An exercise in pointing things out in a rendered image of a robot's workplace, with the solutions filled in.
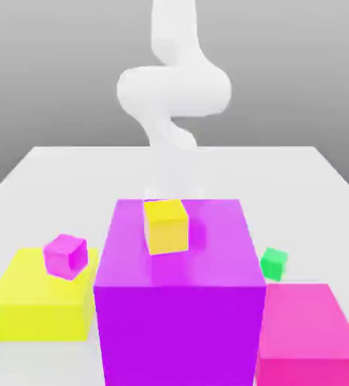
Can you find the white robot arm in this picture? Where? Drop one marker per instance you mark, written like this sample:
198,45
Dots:
174,90

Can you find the small yellow cube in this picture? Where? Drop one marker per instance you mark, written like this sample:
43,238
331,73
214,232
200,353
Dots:
167,231

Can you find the small green cube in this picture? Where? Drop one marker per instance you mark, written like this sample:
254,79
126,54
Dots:
273,264

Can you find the small magenta cube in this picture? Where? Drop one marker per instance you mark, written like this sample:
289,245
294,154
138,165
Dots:
62,256

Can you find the large purple box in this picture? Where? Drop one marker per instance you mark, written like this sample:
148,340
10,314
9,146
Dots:
180,325

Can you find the large yellow box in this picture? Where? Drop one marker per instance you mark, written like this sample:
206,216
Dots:
35,313

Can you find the large pink box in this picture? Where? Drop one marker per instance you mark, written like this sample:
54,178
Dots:
309,331

